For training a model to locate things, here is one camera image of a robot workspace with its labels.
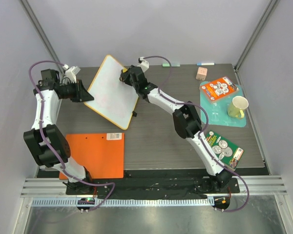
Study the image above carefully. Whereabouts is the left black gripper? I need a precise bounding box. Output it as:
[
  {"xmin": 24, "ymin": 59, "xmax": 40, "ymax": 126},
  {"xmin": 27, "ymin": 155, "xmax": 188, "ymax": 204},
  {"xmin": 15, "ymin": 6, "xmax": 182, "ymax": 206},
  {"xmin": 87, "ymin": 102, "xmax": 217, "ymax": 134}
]
[{"xmin": 60, "ymin": 80, "xmax": 95, "ymax": 103}]

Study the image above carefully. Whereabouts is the purple cable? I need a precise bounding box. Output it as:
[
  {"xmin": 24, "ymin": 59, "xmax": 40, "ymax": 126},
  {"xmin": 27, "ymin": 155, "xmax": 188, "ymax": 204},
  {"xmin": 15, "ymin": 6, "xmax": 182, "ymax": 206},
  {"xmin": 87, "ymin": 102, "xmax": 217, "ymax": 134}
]
[
  {"xmin": 144, "ymin": 56, "xmax": 250, "ymax": 212},
  {"xmin": 29, "ymin": 59, "xmax": 116, "ymax": 212}
]

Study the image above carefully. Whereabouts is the yellow-green paper cup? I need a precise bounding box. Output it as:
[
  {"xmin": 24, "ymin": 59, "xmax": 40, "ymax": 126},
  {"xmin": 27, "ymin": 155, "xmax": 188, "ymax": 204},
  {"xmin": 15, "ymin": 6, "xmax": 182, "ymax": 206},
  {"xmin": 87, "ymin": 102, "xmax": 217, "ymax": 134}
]
[{"xmin": 227, "ymin": 96, "xmax": 249, "ymax": 119}]

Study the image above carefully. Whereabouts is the aluminium frame rail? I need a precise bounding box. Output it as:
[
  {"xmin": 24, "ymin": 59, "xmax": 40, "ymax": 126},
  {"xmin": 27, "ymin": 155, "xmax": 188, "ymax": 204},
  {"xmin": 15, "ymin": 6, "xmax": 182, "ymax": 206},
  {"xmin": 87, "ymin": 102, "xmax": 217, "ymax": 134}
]
[{"xmin": 236, "ymin": 175, "xmax": 288, "ymax": 195}]

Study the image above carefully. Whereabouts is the green packaged book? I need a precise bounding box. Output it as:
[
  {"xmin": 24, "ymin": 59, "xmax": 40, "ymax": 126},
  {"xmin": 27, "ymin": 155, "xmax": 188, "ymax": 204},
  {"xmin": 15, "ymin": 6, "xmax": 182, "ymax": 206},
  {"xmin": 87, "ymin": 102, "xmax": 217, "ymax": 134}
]
[{"xmin": 205, "ymin": 131, "xmax": 244, "ymax": 171}]

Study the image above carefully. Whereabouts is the orange plastic board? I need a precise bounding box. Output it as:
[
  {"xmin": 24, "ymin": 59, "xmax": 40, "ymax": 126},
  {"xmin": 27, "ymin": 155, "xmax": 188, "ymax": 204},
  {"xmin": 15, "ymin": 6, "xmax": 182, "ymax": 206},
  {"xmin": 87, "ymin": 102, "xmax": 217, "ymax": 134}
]
[{"xmin": 66, "ymin": 133, "xmax": 125, "ymax": 179}]

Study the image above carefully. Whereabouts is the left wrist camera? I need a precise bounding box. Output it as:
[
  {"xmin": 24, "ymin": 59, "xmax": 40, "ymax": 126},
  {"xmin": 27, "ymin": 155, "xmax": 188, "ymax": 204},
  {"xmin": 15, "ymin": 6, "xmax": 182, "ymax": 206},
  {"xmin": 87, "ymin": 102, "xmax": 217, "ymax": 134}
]
[{"xmin": 62, "ymin": 64, "xmax": 81, "ymax": 83}]

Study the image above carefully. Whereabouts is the yellow framed whiteboard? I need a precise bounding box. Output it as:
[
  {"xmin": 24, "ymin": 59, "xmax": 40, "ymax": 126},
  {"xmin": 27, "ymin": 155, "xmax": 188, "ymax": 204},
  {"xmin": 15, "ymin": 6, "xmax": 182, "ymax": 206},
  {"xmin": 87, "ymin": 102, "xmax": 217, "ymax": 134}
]
[{"xmin": 84, "ymin": 55, "xmax": 138, "ymax": 130}]

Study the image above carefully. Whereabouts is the pink cube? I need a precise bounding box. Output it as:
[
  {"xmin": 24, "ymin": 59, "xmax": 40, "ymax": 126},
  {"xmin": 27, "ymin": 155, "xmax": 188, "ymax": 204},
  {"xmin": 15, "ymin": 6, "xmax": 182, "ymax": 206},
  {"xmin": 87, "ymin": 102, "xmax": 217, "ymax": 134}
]
[{"xmin": 196, "ymin": 67, "xmax": 208, "ymax": 80}]

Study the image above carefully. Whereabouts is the teal silicone mat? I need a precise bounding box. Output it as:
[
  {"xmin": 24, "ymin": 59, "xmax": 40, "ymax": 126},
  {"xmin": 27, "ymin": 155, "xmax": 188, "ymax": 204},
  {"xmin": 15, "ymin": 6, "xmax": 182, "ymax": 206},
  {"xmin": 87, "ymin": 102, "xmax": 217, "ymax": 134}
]
[{"xmin": 200, "ymin": 85, "xmax": 247, "ymax": 128}]

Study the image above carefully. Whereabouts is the orange toy box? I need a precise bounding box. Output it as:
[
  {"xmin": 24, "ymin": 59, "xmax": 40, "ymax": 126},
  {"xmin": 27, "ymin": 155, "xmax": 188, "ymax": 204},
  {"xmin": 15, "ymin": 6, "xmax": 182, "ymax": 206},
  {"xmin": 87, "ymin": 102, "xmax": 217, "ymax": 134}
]
[{"xmin": 200, "ymin": 77, "xmax": 239, "ymax": 102}]

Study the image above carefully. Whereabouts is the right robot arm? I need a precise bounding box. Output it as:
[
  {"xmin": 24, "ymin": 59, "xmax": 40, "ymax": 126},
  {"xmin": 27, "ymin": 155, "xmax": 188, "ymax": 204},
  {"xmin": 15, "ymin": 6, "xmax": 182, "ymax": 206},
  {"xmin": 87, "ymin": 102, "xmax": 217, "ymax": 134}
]
[{"xmin": 120, "ymin": 65, "xmax": 232, "ymax": 193}]

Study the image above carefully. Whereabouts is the blue white marker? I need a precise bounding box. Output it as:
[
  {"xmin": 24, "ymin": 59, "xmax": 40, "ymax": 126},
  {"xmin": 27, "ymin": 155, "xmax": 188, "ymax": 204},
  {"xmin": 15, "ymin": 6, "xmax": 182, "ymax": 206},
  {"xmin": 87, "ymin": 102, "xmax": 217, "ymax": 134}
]
[{"xmin": 197, "ymin": 62, "xmax": 215, "ymax": 66}]

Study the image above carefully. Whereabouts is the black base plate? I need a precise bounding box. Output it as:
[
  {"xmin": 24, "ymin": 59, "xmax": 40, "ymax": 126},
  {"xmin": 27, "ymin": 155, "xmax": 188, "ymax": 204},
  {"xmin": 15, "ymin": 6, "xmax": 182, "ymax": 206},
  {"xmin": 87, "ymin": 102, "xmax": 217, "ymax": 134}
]
[{"xmin": 36, "ymin": 169, "xmax": 240, "ymax": 195}]

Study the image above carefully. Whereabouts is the white slotted cable duct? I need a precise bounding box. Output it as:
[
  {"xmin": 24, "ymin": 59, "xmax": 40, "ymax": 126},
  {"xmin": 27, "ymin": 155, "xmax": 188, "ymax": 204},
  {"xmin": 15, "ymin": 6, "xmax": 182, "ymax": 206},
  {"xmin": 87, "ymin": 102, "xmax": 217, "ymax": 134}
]
[{"xmin": 32, "ymin": 197, "xmax": 214, "ymax": 207}]

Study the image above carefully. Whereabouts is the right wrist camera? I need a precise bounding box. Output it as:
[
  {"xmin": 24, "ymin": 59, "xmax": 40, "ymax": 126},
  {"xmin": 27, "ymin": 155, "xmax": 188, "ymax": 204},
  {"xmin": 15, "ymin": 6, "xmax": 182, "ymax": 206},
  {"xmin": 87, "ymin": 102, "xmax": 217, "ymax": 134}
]
[{"xmin": 137, "ymin": 57, "xmax": 149, "ymax": 73}]

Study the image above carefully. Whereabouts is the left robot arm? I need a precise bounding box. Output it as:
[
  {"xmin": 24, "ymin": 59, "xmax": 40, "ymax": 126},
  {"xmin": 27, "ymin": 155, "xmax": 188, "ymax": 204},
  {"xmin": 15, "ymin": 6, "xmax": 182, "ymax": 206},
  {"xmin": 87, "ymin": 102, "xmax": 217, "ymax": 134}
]
[{"xmin": 23, "ymin": 69, "xmax": 94, "ymax": 195}]

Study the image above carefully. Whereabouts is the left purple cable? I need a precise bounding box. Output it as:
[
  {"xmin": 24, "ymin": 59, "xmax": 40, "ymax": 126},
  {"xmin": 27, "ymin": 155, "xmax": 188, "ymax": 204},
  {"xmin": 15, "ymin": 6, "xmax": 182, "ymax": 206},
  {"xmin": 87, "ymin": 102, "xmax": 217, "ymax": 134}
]
[{"xmin": 29, "ymin": 59, "xmax": 116, "ymax": 212}]

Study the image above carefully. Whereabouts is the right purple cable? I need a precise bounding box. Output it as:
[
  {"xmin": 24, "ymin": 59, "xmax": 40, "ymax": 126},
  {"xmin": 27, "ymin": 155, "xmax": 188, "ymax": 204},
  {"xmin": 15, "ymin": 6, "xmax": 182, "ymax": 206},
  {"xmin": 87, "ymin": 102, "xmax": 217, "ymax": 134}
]
[{"xmin": 144, "ymin": 56, "xmax": 250, "ymax": 212}]

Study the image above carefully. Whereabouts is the green marker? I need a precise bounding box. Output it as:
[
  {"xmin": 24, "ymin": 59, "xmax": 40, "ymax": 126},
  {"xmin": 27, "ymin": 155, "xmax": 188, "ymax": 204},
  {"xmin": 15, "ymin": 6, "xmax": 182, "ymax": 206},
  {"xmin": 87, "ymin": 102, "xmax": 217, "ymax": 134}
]
[{"xmin": 162, "ymin": 63, "xmax": 180, "ymax": 67}]

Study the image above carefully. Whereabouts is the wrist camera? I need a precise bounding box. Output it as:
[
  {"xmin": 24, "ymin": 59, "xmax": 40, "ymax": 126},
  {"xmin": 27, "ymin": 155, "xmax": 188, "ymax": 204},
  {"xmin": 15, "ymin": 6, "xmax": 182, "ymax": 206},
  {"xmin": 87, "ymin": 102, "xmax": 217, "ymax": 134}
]
[
  {"xmin": 137, "ymin": 57, "xmax": 149, "ymax": 73},
  {"xmin": 62, "ymin": 64, "xmax": 81, "ymax": 83}
]

